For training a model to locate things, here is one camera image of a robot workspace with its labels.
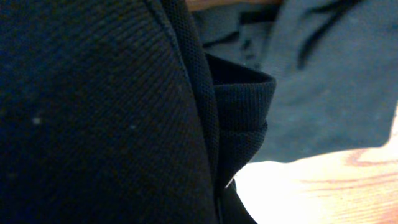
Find black t-shirt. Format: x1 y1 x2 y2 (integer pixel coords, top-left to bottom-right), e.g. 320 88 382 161
0 0 398 224

